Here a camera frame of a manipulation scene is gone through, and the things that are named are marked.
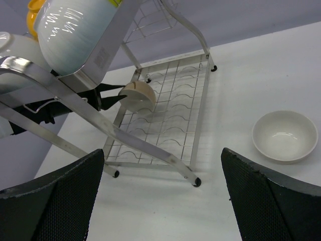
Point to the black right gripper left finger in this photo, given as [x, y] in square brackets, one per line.
[55, 206]

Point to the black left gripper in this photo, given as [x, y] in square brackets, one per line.
[51, 110]

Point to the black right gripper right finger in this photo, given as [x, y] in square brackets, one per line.
[269, 205]

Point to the beige bowl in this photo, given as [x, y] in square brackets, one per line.
[140, 98]

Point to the small white bowl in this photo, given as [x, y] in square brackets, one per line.
[285, 136]

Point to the large white bowl right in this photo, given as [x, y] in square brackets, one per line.
[69, 30]

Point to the large white bowl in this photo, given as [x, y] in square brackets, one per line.
[69, 30]
[21, 56]

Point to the large white bowl left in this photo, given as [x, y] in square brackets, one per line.
[21, 56]

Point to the green bowl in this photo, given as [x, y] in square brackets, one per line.
[115, 3]

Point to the orange bowl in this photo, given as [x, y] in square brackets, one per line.
[33, 8]

